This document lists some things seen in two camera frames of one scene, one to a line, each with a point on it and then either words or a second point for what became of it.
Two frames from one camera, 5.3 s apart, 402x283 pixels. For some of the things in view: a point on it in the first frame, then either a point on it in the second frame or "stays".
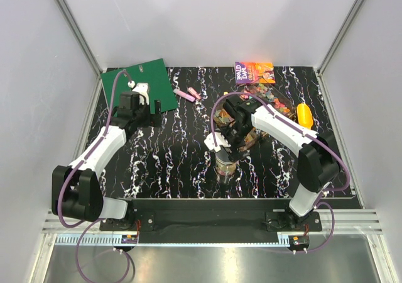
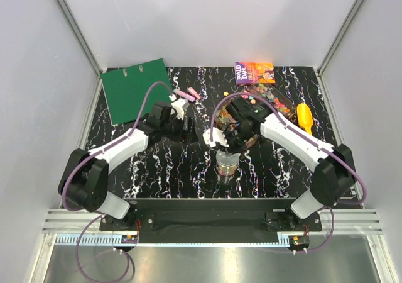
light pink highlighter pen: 184,95 stays
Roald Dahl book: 251,73 stays
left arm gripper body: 145,119 -> 173,129
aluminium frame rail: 345,221 stays
